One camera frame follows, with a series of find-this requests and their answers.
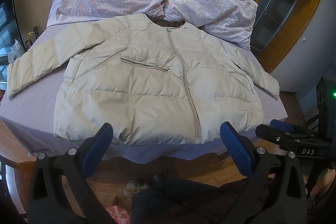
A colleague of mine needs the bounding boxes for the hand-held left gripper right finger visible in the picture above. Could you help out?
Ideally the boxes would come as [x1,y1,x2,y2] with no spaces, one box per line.
[220,121,308,224]

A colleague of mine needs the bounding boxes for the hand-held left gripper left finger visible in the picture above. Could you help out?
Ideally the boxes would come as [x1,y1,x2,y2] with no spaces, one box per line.
[28,123,116,224]

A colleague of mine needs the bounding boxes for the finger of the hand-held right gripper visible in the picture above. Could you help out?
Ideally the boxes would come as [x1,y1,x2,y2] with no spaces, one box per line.
[269,119,319,136]
[255,124,299,153]

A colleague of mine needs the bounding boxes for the cream puffer jacket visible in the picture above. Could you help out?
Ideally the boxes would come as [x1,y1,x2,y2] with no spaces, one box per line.
[7,13,280,146]

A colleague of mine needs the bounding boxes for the small cream plush toy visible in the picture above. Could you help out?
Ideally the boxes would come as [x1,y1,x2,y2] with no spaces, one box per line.
[123,180,150,198]

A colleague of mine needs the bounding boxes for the person's dark trouser legs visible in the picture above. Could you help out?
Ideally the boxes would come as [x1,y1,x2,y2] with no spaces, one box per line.
[131,177,265,224]

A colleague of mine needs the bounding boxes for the pink patterned item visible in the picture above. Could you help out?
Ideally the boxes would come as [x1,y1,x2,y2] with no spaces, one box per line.
[106,205,132,224]

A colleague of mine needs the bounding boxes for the bed with lavender sheet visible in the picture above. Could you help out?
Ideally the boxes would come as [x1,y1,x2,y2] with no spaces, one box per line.
[0,18,289,163]

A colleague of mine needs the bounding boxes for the wooden framed glass door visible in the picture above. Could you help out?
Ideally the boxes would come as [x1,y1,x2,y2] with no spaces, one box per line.
[212,0,325,73]

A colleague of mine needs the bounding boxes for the clear plastic bag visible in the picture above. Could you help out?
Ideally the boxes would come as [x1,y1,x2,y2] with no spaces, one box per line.
[10,39,26,60]

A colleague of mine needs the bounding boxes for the window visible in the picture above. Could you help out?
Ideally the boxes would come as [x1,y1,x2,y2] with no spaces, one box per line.
[0,0,20,88]

